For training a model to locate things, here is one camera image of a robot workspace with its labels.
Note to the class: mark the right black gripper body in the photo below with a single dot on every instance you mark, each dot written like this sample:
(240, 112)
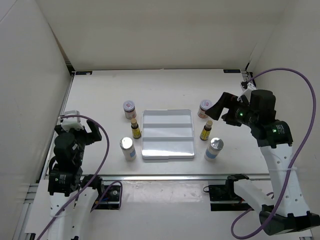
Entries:
(240, 114)

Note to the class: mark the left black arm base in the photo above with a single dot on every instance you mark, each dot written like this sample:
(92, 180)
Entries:
(110, 198)

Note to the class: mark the white silver-cap bottle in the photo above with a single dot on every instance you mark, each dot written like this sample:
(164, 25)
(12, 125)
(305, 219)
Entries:
(128, 148)
(213, 149)

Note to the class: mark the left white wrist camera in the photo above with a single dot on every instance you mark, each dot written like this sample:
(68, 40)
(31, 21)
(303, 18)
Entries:
(71, 122)

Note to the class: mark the right blue corner label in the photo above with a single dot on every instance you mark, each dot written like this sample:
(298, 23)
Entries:
(231, 71)

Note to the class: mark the right red-lid spice jar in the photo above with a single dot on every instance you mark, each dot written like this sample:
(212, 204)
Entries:
(203, 107)

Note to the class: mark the left small yellow-label bottle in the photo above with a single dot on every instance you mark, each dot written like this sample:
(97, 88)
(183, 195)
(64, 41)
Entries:
(136, 133)

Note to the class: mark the left blue corner label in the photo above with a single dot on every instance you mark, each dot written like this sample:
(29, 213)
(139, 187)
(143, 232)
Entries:
(83, 73)

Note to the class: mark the white three-compartment tray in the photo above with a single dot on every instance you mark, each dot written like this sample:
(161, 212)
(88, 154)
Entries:
(167, 135)

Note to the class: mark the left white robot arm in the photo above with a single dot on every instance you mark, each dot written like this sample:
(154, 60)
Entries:
(71, 196)

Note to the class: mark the blue corner label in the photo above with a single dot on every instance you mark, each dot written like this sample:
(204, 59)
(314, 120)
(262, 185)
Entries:
(83, 73)
(231, 71)

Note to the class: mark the right small yellow-label bottle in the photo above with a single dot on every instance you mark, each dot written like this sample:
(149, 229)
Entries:
(205, 133)

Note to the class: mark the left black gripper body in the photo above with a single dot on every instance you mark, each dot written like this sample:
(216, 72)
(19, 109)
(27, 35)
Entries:
(81, 137)

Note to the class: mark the red-lid spice jar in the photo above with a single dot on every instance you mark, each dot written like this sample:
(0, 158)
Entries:
(129, 109)
(203, 107)

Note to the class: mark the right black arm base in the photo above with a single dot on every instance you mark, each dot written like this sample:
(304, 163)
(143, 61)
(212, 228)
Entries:
(222, 196)

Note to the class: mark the small yellow-label bottle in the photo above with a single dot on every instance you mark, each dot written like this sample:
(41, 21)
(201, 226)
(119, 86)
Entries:
(205, 133)
(136, 133)

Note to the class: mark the aluminium front rail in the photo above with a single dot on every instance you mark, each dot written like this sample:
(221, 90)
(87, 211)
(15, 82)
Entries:
(166, 177)

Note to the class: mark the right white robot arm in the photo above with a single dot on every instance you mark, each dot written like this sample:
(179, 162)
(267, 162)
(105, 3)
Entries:
(287, 211)

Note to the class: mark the left red-lid spice jar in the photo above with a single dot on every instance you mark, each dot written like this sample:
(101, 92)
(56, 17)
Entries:
(129, 109)

